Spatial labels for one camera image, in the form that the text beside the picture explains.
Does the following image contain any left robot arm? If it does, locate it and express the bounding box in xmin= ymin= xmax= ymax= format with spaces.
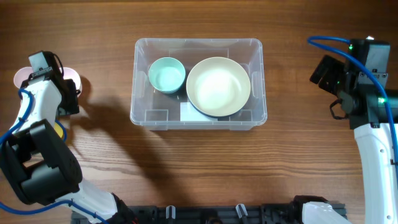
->
xmin=1 ymin=51 xmax=138 ymax=223

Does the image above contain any cream plastic plate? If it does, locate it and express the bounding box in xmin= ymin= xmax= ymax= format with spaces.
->
xmin=186 ymin=57 xmax=251 ymax=102

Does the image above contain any clear plastic storage container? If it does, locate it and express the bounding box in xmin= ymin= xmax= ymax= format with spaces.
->
xmin=129 ymin=37 xmax=268 ymax=131

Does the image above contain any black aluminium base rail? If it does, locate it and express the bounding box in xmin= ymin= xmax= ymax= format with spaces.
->
xmin=130 ymin=203 xmax=299 ymax=224

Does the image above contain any blue cable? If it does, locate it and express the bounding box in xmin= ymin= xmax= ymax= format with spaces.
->
xmin=307 ymin=35 xmax=398 ymax=175
xmin=0 ymin=88 xmax=109 ymax=224

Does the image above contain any left blue cable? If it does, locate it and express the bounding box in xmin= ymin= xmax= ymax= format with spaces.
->
xmin=0 ymin=88 xmax=109 ymax=224

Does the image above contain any light blue plastic bowl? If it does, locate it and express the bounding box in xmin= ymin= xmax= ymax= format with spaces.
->
xmin=154 ymin=88 xmax=181 ymax=95

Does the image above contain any mint green plastic bowl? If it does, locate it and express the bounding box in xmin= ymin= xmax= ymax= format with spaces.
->
xmin=148 ymin=57 xmax=186 ymax=90

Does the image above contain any yellow plastic cup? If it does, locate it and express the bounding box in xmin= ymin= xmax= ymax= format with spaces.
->
xmin=54 ymin=120 xmax=67 ymax=142

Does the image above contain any dark blue plate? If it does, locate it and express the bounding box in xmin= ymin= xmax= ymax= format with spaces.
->
xmin=189 ymin=100 xmax=247 ymax=118

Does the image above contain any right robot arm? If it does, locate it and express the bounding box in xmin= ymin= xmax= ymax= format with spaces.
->
xmin=307 ymin=36 xmax=397 ymax=223

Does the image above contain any pink plastic bowl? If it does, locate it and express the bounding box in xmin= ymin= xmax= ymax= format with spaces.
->
xmin=14 ymin=67 xmax=81 ymax=101

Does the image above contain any right blue cable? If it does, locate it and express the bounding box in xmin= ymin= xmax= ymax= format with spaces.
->
xmin=307 ymin=35 xmax=398 ymax=175

